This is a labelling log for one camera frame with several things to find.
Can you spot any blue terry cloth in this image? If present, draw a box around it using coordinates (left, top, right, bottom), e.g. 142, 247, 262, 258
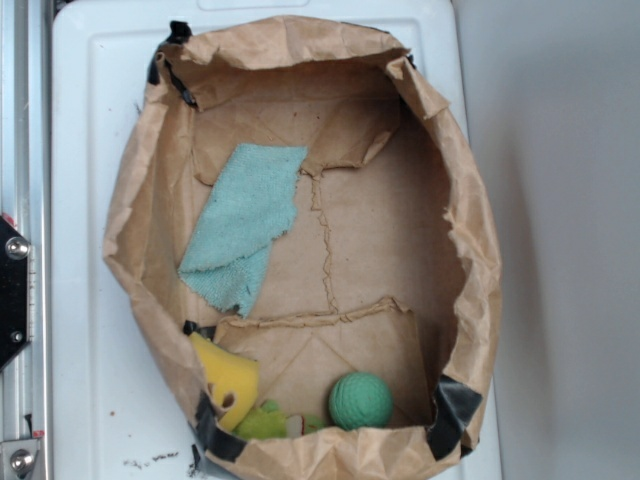
178, 143, 307, 318

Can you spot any brown paper bag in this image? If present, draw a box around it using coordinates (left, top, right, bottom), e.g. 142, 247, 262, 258
103, 16, 501, 479

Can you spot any yellow sponge block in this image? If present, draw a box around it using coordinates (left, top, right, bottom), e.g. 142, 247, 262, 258
189, 332, 260, 431

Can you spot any green dimpled ball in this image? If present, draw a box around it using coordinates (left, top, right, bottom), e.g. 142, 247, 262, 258
328, 372, 393, 430

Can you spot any green plush toy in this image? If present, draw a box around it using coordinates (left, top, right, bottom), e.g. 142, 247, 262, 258
233, 400, 326, 440

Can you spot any black corner bracket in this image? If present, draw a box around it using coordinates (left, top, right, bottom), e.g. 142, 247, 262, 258
0, 214, 32, 371

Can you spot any aluminium frame rail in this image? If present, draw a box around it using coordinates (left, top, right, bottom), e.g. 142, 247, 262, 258
1, 1, 55, 479

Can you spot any silver corner bracket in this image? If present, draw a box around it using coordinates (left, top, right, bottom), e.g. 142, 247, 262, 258
0, 438, 42, 480

